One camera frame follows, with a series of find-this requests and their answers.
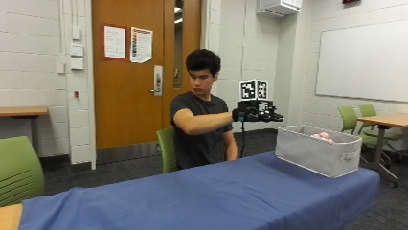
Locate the grey fabric storage bin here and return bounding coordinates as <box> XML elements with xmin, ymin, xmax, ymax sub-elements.
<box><xmin>274</xmin><ymin>125</ymin><xmax>363</xmax><ymax>179</ymax></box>

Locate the white whiteboard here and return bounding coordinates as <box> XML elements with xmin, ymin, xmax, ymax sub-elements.
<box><xmin>315</xmin><ymin>19</ymin><xmax>408</xmax><ymax>104</ymax></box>

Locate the blue tablecloth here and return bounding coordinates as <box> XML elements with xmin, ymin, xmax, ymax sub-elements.
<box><xmin>16</xmin><ymin>150</ymin><xmax>382</xmax><ymax>230</ymax></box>

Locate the the person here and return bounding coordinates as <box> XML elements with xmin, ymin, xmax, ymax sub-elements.
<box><xmin>171</xmin><ymin>48</ymin><xmax>240</xmax><ymax>171</ymax></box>

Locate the white marker cube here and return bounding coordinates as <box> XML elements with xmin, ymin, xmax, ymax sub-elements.
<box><xmin>238</xmin><ymin>79</ymin><xmax>270</xmax><ymax>102</ymax></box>

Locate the white paper notice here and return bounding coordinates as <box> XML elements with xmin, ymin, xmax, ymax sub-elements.
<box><xmin>103</xmin><ymin>24</ymin><xmax>128</xmax><ymax>61</ymax></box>

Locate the white wall switch box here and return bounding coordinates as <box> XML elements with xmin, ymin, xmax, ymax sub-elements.
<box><xmin>71</xmin><ymin>57</ymin><xmax>85</xmax><ymax>71</ymax></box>
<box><xmin>70</xmin><ymin>44</ymin><xmax>85</xmax><ymax>58</ymax></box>

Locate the white wall-mounted unit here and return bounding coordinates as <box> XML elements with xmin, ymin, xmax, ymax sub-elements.
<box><xmin>256</xmin><ymin>0</ymin><xmax>303</xmax><ymax>18</ymax></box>

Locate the wooden table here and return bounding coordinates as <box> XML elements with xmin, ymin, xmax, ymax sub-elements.
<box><xmin>0</xmin><ymin>105</ymin><xmax>50</xmax><ymax>154</ymax></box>
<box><xmin>357</xmin><ymin>112</ymin><xmax>408</xmax><ymax>189</ymax></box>

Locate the silver door handle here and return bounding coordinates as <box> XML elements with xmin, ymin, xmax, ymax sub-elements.
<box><xmin>149</xmin><ymin>65</ymin><xmax>165</xmax><ymax>97</ymax></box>

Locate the green chair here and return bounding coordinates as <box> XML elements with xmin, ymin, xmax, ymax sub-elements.
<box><xmin>337</xmin><ymin>105</ymin><xmax>384</xmax><ymax>150</ymax></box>
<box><xmin>358</xmin><ymin>103</ymin><xmax>404</xmax><ymax>142</ymax></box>
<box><xmin>0</xmin><ymin>136</ymin><xmax>47</xmax><ymax>208</ymax></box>
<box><xmin>156</xmin><ymin>127</ymin><xmax>178</xmax><ymax>174</ymax></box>

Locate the colourful paper poster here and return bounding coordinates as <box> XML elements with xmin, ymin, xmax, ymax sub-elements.
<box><xmin>129</xmin><ymin>26</ymin><xmax>155</xmax><ymax>64</ymax></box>

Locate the wooden door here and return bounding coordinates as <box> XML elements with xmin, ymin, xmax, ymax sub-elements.
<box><xmin>91</xmin><ymin>0</ymin><xmax>204</xmax><ymax>150</ymax></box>

